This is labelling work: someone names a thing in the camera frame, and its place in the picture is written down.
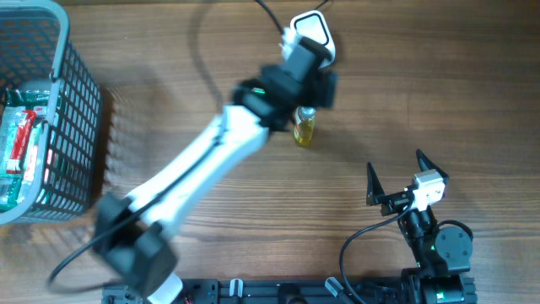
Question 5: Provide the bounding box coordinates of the white barcode scanner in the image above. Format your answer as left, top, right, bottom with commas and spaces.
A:
289, 10, 336, 68

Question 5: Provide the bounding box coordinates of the left camera cable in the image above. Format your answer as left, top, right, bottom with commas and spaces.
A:
46, 0, 286, 295

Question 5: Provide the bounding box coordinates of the right camera cable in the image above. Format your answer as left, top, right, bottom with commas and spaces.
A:
338, 198, 417, 304

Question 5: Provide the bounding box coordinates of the green sponge pack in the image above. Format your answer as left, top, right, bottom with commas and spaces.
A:
1, 90, 50, 212

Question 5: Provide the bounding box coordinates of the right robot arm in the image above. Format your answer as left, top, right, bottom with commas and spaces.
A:
366, 150, 478, 304

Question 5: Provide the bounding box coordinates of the grey plastic mesh basket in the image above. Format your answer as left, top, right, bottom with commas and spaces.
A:
1, 1, 103, 225

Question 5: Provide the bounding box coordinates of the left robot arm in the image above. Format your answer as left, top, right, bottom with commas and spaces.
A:
92, 35, 337, 303

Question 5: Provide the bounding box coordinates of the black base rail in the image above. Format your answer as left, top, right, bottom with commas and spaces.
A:
101, 276, 478, 304

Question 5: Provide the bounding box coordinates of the camera cable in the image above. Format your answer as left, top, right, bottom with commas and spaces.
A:
46, 0, 286, 295
338, 198, 417, 304

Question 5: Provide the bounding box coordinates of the yellow dish soap bottle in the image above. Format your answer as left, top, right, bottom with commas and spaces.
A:
293, 106, 316, 147

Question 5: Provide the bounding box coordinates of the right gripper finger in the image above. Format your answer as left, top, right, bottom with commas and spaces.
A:
366, 162, 385, 206
416, 149, 449, 180

